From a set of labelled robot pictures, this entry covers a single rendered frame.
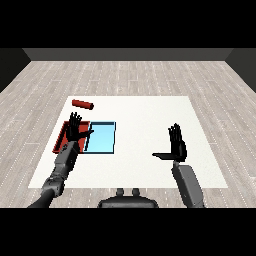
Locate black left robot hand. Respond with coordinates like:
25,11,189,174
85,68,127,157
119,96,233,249
65,111,95,143

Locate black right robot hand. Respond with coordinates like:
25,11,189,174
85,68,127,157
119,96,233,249
152,123,188,163

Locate red shallow open box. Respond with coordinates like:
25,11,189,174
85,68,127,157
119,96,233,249
52,120,92,155

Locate small red can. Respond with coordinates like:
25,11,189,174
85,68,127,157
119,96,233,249
71,98,95,111

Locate light blue shallow open box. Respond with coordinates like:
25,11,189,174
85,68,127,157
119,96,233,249
83,121,117,155

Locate dark grey robot body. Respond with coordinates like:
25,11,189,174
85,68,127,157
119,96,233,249
97,188,160,209

